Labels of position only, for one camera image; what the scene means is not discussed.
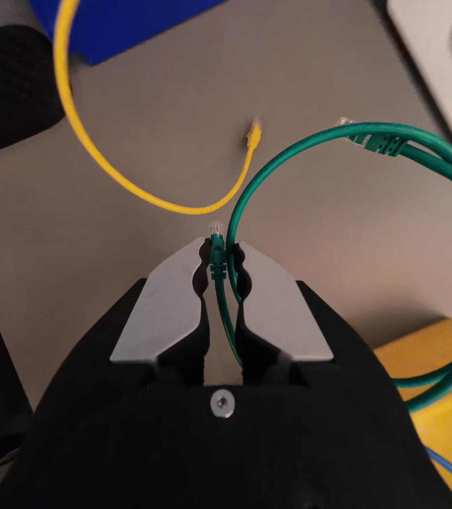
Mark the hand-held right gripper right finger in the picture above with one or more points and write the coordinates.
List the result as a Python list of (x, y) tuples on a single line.
[(285, 314)]

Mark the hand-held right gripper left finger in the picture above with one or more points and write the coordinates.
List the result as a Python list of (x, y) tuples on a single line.
[(158, 314)]

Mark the blue plastic bin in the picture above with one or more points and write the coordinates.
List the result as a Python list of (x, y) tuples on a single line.
[(130, 24)]

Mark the yellow plastic bin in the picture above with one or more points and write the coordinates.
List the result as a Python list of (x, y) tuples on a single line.
[(448, 437)]

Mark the white stand base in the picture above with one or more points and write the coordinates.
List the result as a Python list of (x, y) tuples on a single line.
[(428, 47)]

